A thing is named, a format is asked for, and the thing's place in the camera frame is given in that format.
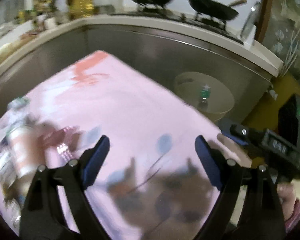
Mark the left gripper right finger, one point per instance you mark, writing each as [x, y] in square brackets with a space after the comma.
[247, 206]

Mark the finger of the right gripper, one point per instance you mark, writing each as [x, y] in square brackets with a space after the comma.
[238, 133]

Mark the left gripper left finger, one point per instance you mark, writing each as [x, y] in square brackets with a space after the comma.
[56, 206]

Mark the clear bottle green label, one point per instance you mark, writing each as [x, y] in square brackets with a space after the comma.
[205, 93]

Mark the pink paper cup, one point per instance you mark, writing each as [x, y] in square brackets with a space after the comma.
[27, 152]

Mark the white green snack bag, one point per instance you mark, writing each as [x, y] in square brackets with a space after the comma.
[18, 109]

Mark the white paper cup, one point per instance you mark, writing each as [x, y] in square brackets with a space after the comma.
[8, 173]

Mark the beige trash bin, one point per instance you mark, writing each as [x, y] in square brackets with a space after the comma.
[187, 86]

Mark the person right hand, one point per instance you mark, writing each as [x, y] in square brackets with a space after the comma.
[289, 202]

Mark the pink floral tablecloth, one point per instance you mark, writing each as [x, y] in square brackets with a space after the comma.
[152, 184]

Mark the gas stove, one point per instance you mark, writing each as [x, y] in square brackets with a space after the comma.
[197, 21]

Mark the black frying pan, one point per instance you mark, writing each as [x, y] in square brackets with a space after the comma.
[215, 9]

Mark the large yellow oil bottle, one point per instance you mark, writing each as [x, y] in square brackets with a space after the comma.
[82, 8]

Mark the white plastic jug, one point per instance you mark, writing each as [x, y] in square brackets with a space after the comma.
[62, 11]

